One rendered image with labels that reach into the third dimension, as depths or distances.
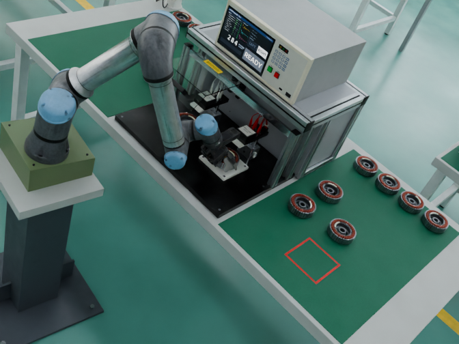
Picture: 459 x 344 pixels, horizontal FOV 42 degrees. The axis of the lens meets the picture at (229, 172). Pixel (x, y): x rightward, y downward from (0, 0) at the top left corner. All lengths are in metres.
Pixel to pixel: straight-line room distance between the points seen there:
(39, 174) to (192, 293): 1.13
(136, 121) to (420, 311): 1.34
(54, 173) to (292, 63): 0.94
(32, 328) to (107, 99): 1.01
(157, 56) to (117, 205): 1.51
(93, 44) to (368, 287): 1.68
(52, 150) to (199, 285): 1.20
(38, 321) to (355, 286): 1.33
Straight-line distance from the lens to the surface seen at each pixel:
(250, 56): 2.36
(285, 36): 2.27
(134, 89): 2.73
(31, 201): 2.14
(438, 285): 2.49
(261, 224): 2.28
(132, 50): 1.98
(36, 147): 2.11
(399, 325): 2.25
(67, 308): 2.76
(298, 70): 2.23
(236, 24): 2.38
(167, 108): 1.92
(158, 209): 3.25
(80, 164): 2.19
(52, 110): 2.00
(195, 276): 3.00
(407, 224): 2.64
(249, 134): 2.38
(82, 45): 2.94
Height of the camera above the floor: 2.30
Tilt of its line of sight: 40 degrees down
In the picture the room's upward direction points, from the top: 22 degrees clockwise
